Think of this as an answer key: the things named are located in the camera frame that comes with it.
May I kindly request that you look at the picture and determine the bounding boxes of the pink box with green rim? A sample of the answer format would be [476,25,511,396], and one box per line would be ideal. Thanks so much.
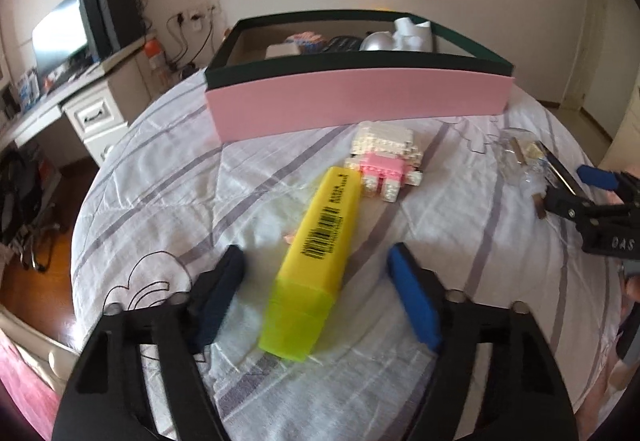
[205,11,516,143]

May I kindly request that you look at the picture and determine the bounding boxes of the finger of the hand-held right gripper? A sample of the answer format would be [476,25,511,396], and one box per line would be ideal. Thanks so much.
[576,165,622,190]
[542,188,602,223]

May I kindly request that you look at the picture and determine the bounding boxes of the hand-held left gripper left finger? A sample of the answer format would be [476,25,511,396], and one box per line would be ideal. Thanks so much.
[52,245,247,441]

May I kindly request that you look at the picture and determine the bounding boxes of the blue packet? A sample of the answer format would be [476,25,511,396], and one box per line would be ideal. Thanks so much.
[15,71,41,108]

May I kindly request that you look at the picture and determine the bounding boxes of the office chair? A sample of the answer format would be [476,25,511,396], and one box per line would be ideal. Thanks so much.
[0,146,64,273]

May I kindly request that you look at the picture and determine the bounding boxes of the clear plastic trinket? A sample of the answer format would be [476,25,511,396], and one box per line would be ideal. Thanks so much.
[497,127,551,220]

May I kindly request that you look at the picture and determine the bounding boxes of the white figurine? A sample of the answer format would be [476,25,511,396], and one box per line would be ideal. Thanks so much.
[392,17,434,52]

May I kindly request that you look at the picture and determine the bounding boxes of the yellow highlighter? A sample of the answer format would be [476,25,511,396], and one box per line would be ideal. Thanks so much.
[258,166,362,362]

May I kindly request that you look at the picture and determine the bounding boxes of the bottle with orange cap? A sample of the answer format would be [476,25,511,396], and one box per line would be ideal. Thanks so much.
[144,40,165,70]

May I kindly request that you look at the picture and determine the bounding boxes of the white charger block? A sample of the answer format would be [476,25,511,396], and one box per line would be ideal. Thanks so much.
[266,43,304,61]

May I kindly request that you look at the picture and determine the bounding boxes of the white desk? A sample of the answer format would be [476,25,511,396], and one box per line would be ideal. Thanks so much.
[0,36,156,158]

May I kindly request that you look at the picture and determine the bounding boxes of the pink and white brick toy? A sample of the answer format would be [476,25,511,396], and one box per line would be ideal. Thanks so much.
[344,121,426,203]

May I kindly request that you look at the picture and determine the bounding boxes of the black round disc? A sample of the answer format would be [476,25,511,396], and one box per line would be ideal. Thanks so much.
[320,36,364,54]

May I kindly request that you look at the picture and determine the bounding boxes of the computer monitor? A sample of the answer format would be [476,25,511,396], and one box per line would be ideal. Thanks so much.
[31,0,89,82]

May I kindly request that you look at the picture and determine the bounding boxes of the wall outlets with plugs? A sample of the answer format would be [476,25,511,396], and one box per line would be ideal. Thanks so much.
[174,1,222,30]

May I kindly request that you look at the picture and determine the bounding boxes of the silver ball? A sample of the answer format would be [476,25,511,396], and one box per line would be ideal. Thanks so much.
[361,32,396,52]

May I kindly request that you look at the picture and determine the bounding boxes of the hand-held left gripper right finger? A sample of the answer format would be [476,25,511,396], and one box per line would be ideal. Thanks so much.
[387,242,578,441]

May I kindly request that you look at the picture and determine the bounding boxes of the white drawer cabinet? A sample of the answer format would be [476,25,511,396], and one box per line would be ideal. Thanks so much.
[60,66,157,168]

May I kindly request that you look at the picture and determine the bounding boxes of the black speakers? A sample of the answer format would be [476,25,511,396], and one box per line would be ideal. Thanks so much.
[80,0,144,62]

